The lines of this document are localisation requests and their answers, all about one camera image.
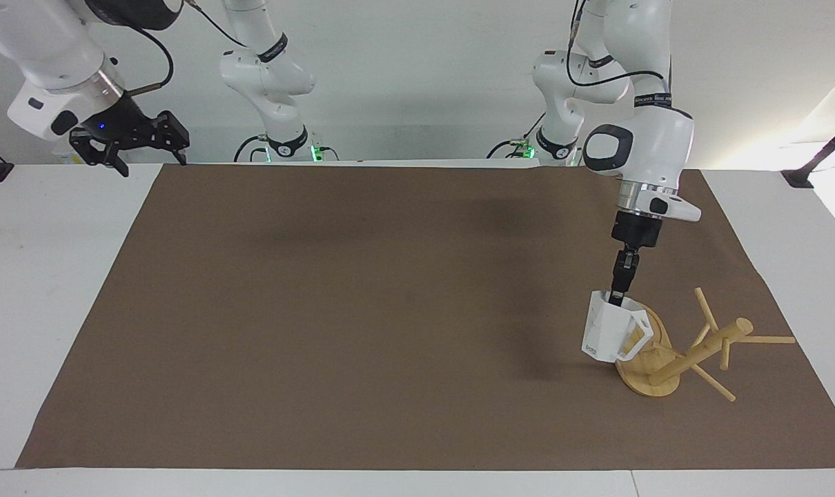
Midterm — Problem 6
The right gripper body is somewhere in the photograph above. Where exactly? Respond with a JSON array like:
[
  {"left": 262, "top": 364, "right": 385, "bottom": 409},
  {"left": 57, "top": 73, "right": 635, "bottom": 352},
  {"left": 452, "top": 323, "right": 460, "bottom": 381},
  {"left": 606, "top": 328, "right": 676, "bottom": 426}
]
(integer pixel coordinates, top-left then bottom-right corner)
[{"left": 78, "top": 94, "right": 159, "bottom": 151}]

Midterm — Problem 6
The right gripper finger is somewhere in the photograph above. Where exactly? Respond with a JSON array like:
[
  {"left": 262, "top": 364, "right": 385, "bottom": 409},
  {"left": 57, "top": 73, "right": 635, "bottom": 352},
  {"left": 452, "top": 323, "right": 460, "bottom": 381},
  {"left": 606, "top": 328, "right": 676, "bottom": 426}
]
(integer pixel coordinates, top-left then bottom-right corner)
[
  {"left": 68, "top": 127, "right": 130, "bottom": 178},
  {"left": 150, "top": 110, "right": 191, "bottom": 166}
]

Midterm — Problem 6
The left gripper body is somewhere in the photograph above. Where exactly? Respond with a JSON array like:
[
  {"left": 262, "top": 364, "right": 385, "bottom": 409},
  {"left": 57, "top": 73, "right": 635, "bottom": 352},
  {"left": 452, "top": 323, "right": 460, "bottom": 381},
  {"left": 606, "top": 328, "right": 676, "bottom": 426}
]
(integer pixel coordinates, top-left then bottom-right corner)
[{"left": 610, "top": 210, "right": 666, "bottom": 271}]

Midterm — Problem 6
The white angular cup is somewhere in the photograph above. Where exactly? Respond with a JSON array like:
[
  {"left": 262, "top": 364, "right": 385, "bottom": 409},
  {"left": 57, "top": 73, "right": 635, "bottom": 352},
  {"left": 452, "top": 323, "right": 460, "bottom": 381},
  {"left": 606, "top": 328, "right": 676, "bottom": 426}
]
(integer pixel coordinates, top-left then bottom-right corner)
[{"left": 581, "top": 289, "right": 655, "bottom": 364}]

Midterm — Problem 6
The wooden cup rack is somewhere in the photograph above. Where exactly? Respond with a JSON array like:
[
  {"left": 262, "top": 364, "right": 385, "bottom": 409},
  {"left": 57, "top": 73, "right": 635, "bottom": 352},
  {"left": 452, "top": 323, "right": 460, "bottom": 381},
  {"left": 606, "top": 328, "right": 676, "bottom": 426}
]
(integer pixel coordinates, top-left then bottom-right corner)
[{"left": 615, "top": 286, "right": 797, "bottom": 403}]

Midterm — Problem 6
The black cable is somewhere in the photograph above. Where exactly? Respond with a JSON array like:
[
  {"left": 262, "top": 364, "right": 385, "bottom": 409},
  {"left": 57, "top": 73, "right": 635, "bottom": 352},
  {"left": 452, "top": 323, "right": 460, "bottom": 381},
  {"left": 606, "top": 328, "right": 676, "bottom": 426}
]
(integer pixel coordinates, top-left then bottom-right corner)
[
  {"left": 185, "top": 0, "right": 247, "bottom": 49},
  {"left": 117, "top": 21, "right": 175, "bottom": 97},
  {"left": 566, "top": 0, "right": 669, "bottom": 88},
  {"left": 234, "top": 135, "right": 271, "bottom": 164},
  {"left": 486, "top": 113, "right": 548, "bottom": 160}
]

